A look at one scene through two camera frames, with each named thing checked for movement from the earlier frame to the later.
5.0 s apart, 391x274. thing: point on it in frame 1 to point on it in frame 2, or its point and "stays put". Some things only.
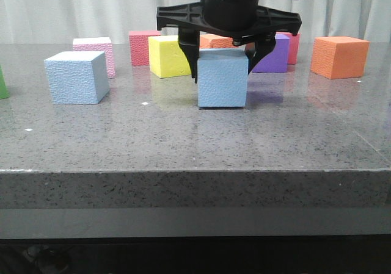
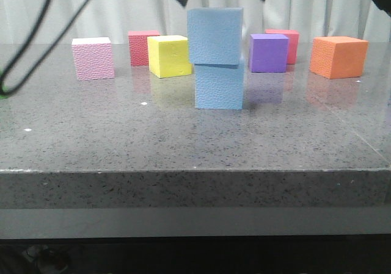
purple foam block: [276, 60] stays put
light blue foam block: [78, 77] to [215, 35]
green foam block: [4, 93] stays put
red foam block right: [293, 47] stays put
